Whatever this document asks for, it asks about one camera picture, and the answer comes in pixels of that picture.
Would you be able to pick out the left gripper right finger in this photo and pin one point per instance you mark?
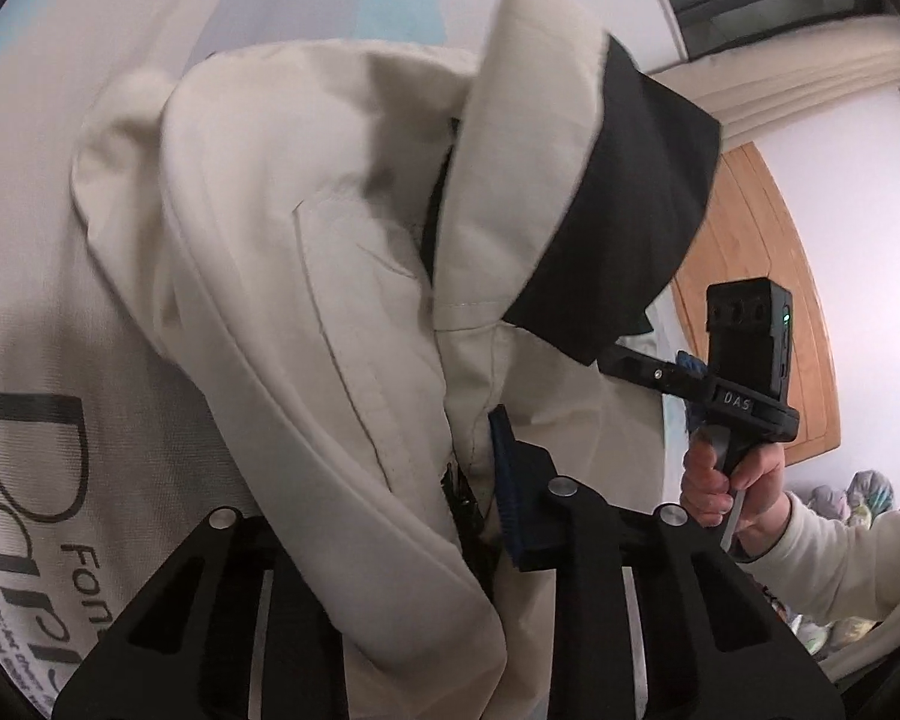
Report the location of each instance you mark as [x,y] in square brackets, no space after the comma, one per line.
[652,617]

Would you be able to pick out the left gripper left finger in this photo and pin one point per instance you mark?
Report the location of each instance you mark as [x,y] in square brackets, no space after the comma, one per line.
[225,628]

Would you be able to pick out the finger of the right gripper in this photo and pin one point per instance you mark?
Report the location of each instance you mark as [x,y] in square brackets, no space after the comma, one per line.
[690,365]
[623,363]

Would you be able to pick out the cream and black hooded jacket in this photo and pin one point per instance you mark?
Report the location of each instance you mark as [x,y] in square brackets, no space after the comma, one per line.
[357,250]

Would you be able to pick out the person's right forearm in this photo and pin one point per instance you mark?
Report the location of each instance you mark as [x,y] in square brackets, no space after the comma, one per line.
[802,568]

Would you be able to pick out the blue and white folded clothes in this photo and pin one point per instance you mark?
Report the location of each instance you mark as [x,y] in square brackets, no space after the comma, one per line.
[695,416]

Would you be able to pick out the person's right hand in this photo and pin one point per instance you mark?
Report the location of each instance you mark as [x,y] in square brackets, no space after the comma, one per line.
[757,484]

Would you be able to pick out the wooden headboard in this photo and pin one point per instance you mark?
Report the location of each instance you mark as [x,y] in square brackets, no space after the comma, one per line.
[747,270]

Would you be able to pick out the striped bed mattress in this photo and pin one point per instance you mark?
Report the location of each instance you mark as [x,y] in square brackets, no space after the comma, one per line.
[108,455]

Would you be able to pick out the beige right curtain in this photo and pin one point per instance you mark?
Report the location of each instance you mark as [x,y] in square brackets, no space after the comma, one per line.
[752,90]

